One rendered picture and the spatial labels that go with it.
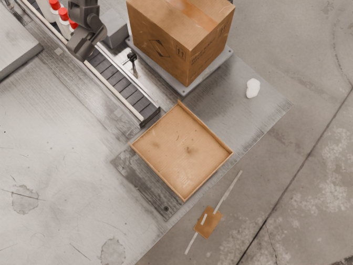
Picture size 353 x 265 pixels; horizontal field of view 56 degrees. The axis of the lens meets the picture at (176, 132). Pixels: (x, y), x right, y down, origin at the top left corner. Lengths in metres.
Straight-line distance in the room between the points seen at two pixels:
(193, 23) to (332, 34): 1.75
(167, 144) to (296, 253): 1.19
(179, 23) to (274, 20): 1.60
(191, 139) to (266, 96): 0.36
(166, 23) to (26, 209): 0.82
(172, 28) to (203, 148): 0.46
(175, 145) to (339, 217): 1.32
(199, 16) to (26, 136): 0.79
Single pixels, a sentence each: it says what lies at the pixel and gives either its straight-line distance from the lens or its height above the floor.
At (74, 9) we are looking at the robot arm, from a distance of 1.02.
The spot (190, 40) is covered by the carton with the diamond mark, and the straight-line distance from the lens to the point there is 1.15.
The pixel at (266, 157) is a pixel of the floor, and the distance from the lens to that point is 2.23.
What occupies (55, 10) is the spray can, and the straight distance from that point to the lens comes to 1.37.
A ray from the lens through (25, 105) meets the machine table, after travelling 1.47.
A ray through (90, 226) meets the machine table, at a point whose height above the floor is 0.83.
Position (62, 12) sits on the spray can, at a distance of 1.31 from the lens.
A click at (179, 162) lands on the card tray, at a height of 0.83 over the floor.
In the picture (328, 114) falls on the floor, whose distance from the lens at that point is 2.47.
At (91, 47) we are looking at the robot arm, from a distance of 1.05.
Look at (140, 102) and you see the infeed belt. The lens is 1.31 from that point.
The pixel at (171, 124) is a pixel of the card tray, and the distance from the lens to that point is 1.32.
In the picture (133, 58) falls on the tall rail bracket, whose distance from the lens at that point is 1.30.
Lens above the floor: 2.07
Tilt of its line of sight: 71 degrees down
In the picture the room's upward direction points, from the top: 3 degrees clockwise
